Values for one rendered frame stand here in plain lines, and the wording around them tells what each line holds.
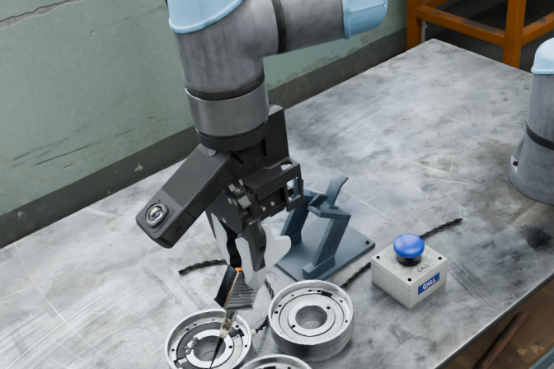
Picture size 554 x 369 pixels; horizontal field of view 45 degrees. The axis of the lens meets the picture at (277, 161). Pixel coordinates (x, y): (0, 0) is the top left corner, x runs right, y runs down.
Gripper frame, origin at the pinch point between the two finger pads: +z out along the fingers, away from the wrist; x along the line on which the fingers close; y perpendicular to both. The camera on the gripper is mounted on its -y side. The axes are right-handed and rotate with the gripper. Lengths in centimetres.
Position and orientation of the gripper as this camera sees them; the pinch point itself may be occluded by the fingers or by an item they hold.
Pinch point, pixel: (242, 277)
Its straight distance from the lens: 77.1
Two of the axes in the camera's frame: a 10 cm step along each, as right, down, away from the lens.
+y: 7.8, -4.3, 4.6
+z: 1.1, 8.1, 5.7
